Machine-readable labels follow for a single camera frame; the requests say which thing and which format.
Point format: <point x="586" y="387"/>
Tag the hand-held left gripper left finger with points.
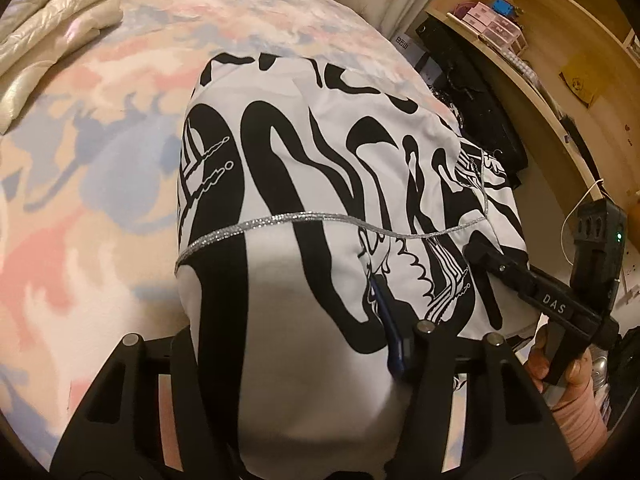
<point x="185" y="360"/>

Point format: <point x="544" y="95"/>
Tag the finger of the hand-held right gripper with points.
<point x="492" y="257"/>

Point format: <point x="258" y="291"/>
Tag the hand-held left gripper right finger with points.
<point x="392" y="330"/>

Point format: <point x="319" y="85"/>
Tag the black and white printed jacket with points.
<point x="300" y="285"/>

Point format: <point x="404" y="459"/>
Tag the person's right forearm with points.
<point x="580" y="425"/>

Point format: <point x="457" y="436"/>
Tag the person's right hand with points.
<point x="539" y="360"/>

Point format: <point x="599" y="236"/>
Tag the black patterned cloth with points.
<point x="485" y="110"/>

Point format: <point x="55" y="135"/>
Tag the brown paper tag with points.
<point x="580" y="80"/>

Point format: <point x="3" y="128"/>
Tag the pastel patterned blanket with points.
<point x="100" y="185"/>

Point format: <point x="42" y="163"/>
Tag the wooden shelf unit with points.
<point x="575" y="60"/>

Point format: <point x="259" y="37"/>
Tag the white printed box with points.
<point x="412" y="55"/>

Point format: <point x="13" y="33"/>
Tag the pink drawer boxes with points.
<point x="497" y="27"/>

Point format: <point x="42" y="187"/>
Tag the small blue box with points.
<point x="503" y="7"/>

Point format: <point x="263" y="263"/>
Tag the white shiny puffer jacket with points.
<point x="50" y="30"/>

